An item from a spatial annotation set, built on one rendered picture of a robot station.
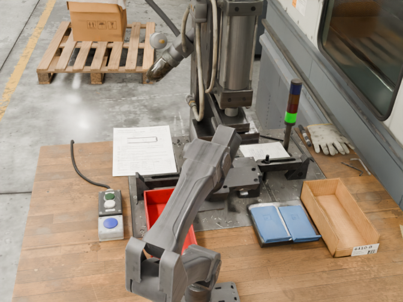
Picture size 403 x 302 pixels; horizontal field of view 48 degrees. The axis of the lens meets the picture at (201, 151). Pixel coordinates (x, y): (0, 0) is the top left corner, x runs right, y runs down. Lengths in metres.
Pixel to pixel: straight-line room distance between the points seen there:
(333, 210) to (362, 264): 0.21
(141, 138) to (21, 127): 2.03
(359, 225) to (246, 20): 0.66
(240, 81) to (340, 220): 0.52
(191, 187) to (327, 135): 1.02
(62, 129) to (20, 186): 0.68
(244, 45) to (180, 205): 0.52
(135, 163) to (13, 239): 1.28
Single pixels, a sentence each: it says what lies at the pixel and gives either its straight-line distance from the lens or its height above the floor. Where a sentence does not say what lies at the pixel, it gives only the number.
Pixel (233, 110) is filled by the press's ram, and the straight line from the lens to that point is 1.27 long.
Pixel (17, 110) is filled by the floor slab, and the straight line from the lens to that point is 3.86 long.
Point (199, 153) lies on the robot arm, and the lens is 0.84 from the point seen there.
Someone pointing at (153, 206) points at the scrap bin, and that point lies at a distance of 1.38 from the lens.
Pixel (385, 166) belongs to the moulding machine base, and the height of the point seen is 0.88.
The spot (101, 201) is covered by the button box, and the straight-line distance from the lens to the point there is 1.37.
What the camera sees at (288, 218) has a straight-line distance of 1.35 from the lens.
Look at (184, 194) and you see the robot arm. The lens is 0.80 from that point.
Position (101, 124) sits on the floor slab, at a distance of 3.52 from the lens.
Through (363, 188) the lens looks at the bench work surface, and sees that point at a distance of 1.57.
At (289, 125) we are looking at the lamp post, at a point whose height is 1.04.
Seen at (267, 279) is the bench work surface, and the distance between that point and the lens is 1.21.
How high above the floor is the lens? 1.83
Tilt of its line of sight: 35 degrees down
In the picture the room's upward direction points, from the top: 2 degrees clockwise
